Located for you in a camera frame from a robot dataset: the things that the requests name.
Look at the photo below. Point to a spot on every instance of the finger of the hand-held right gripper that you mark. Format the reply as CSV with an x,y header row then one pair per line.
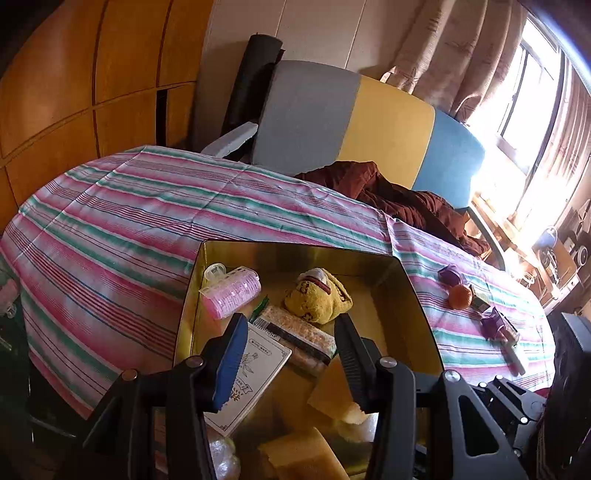
x,y
512,406

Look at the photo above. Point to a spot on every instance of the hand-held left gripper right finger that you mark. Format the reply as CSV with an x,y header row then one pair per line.
x,y
348,360

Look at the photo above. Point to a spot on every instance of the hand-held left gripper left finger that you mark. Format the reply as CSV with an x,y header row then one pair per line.
x,y
231,364

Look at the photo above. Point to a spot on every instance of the white printed carton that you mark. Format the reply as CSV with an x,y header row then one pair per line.
x,y
254,383

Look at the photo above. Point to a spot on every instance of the yellow sponge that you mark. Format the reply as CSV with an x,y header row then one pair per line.
x,y
300,457
330,392

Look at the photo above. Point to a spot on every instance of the cracker packet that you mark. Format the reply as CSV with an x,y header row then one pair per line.
x,y
300,332

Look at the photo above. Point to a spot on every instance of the yellow plush toy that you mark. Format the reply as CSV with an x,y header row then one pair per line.
x,y
318,297

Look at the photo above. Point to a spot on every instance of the clear plastic wrap ball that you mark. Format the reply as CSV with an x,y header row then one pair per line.
x,y
221,459
358,429

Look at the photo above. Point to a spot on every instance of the pink hair roller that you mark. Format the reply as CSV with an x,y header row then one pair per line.
x,y
231,291

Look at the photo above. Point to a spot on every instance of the gold tin box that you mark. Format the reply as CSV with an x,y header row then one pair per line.
x,y
383,295

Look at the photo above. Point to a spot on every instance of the purple snack packet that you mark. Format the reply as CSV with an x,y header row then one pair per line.
x,y
496,325
450,275

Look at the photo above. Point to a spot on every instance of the orange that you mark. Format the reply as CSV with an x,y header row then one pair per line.
x,y
460,297

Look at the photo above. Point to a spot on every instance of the blue cup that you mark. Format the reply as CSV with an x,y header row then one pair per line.
x,y
547,239

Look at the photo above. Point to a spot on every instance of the wooden side table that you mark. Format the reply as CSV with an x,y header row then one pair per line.
x,y
512,235

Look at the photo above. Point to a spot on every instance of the brown jacket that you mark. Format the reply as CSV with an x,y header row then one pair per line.
x,y
401,203

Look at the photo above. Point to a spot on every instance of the striped tablecloth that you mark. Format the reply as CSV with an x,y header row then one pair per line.
x,y
115,217

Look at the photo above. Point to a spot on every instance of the beige patterned curtain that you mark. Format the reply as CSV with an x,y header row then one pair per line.
x,y
457,55
563,152

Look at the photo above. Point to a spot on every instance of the grey yellow blue chair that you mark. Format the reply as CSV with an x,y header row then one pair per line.
x,y
360,124

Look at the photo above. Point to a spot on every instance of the window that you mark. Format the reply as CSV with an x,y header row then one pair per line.
x,y
521,101

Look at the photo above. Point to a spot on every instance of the black rolled mat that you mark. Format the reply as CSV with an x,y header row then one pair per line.
x,y
251,83

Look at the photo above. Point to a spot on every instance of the wooden wardrobe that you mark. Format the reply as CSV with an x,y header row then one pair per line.
x,y
83,78

